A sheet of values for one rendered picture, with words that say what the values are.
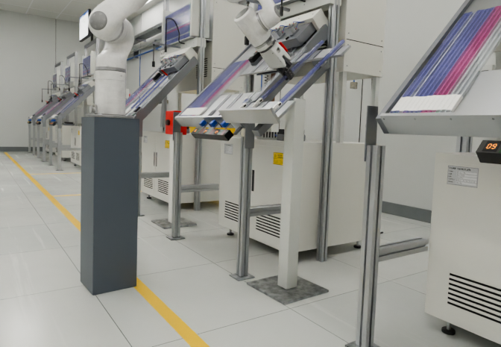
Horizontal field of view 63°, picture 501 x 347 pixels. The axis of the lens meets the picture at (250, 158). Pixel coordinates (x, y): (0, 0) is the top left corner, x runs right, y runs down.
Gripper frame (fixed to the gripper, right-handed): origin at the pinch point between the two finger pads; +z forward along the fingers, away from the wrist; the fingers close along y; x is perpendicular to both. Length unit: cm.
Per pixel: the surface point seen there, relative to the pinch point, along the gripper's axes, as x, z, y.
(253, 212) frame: 48, 38, 17
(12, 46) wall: -105, -84, 902
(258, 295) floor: 78, 48, -3
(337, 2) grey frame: -60, 7, 15
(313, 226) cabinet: 31, 76, 19
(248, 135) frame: 24.5, 11.2, 16.3
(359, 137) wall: -101, 164, 113
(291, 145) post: 22.8, 18.6, -4.8
